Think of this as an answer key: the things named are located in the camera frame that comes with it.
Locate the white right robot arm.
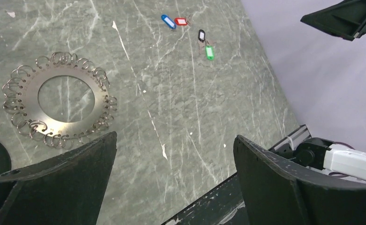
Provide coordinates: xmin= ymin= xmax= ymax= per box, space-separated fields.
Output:
xmin=289 ymin=0 xmax=366 ymax=181

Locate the metal disc with keyrings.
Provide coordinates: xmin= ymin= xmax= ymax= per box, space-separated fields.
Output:
xmin=2 ymin=52 xmax=117 ymax=150

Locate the black tag key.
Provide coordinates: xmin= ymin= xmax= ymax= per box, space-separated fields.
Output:
xmin=198 ymin=29 xmax=206 ymax=54

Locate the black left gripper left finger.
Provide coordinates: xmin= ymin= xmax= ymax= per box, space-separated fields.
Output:
xmin=0 ymin=132 xmax=117 ymax=225

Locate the red tag key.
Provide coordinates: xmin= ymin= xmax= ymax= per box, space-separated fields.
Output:
xmin=174 ymin=15 xmax=192 ymax=26

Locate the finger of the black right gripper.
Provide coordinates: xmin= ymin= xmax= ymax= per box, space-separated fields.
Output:
xmin=300 ymin=0 xmax=366 ymax=41

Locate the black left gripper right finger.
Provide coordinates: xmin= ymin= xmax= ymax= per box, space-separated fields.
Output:
xmin=233 ymin=135 xmax=366 ymax=225

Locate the blue tag key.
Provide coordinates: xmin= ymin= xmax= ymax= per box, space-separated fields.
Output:
xmin=161 ymin=14 xmax=177 ymax=31

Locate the green tag key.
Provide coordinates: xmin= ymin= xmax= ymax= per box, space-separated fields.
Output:
xmin=205 ymin=40 xmax=214 ymax=60

